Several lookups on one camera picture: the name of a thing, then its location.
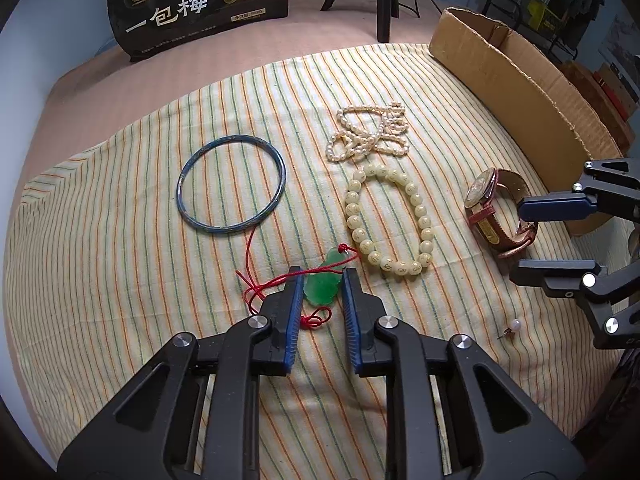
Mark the striped cloth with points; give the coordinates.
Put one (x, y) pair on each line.
(125, 260)

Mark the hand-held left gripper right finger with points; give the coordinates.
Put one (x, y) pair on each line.
(354, 330)

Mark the yellow box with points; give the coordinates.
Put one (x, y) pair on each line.
(542, 16)

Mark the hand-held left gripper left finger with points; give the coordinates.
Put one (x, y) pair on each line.
(289, 330)

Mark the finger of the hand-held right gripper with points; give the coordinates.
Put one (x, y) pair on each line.
(555, 272)
(555, 207)

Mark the blue bangle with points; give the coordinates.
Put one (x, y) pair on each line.
(179, 187)

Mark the black metal rack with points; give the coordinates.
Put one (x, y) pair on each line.
(500, 2)

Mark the pink bed sheet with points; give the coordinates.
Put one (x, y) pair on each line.
(150, 75)

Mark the small pearl pin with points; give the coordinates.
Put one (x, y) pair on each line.
(516, 326)

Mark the black tripod legs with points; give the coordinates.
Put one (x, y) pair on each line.
(384, 5)

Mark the cardboard box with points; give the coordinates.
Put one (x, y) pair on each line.
(500, 75)

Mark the black snack bag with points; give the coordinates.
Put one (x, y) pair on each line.
(200, 10)

